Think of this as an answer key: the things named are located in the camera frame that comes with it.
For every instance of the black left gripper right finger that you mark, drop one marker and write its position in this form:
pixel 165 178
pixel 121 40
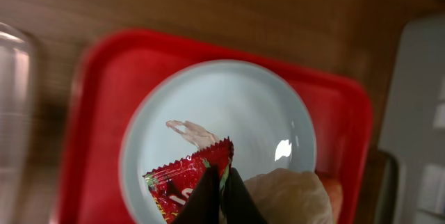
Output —
pixel 236 203

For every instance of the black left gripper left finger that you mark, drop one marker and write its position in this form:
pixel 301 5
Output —
pixel 203 205

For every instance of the red snack wrapper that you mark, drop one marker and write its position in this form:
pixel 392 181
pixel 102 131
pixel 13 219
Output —
pixel 171 185

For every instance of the white tissue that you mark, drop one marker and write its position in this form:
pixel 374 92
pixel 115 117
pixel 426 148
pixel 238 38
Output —
pixel 283 196

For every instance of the grey dishwasher rack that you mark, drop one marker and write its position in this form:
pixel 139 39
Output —
pixel 412 132

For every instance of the orange carrot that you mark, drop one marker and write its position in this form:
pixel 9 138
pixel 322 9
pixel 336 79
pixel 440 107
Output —
pixel 331 199

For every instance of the light blue plate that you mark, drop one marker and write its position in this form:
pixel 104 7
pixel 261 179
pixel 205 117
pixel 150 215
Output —
pixel 262 115

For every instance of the red plastic tray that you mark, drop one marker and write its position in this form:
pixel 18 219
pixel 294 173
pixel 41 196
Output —
pixel 120 70

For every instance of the clear plastic bin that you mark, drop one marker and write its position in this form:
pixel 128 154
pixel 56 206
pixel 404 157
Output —
pixel 17 94

